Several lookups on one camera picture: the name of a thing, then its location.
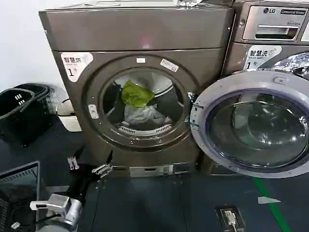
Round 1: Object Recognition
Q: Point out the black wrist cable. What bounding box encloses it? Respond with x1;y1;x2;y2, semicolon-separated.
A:
35;211;62;222

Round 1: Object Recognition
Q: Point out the black floor socket box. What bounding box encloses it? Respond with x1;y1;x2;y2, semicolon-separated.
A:
215;205;242;229

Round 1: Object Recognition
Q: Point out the green garment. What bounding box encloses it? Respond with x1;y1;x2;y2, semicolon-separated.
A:
121;80;155;109

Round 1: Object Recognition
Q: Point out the green floor tape strip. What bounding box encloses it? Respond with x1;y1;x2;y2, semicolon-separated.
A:
251;177;298;232

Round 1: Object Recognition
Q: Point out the white plug with cable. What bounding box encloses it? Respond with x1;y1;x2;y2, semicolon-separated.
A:
224;210;243;232

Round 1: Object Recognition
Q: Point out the grey washing machine with drawer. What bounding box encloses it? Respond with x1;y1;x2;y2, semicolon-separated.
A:
200;0;309;177

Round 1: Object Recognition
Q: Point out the crumpled silver foil bag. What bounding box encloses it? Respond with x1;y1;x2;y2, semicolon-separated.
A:
177;0;202;8

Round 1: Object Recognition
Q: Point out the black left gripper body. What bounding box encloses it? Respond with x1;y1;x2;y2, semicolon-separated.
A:
69;165;100;202

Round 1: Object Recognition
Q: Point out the round glass dryer door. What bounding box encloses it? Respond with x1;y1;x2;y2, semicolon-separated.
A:
189;70;309;179

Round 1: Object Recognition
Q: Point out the pale grey garment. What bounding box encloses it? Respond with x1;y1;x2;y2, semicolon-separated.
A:
124;104;168;127

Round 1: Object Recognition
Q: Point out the grey dryer with open drum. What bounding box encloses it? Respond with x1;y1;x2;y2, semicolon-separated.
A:
38;0;235;179

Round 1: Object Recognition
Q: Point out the laptop computer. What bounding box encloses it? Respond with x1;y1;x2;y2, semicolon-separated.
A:
0;161;41;232

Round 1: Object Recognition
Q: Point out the black plastic laundry basket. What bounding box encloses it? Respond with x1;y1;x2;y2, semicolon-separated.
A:
0;83;58;147

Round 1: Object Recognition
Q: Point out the white paper scrap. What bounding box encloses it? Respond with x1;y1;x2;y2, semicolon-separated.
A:
257;196;281;204

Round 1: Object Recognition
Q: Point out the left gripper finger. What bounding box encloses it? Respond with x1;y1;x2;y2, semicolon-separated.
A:
68;146;85;171
92;149;114;179

